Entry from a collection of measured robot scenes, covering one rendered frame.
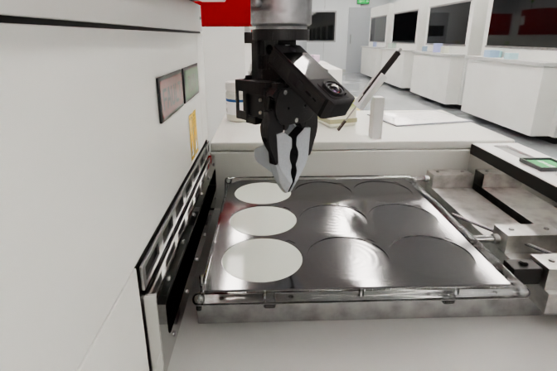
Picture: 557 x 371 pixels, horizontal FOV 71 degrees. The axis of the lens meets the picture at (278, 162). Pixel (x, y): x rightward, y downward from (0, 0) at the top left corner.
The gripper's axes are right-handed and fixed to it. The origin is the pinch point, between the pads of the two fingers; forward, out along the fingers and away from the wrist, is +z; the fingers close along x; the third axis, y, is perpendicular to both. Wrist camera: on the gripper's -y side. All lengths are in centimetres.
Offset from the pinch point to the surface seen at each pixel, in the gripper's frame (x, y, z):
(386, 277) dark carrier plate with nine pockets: -0.7, -15.1, 7.3
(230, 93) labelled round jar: -21.2, 42.2, -6.2
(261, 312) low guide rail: 8.7, -3.7, 13.8
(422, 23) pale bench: -776, 392, -47
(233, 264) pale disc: 10.7, -0.9, 7.4
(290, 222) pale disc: -2.3, 2.3, 7.3
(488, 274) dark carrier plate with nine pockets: -9.9, -22.9, 7.3
